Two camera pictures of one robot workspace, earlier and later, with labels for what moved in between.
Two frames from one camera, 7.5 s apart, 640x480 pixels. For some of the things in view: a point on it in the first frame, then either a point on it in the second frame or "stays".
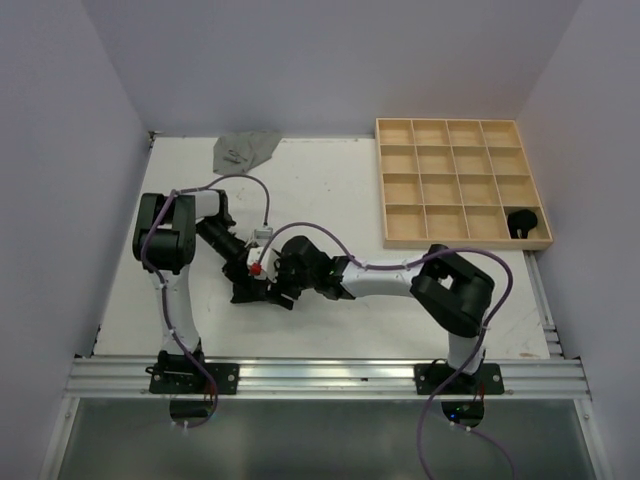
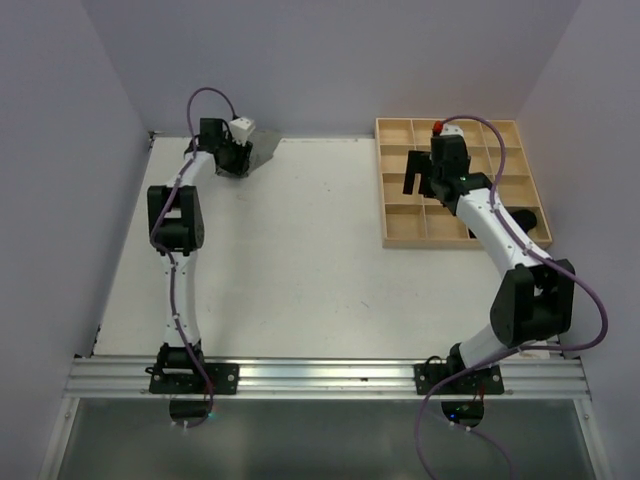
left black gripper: x=236 y=268 → x=242 y=164
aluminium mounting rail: x=327 y=378 stays
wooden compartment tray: x=459 y=184 stays
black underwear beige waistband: x=520 y=222 stays
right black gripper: x=278 y=285 → x=419 y=161
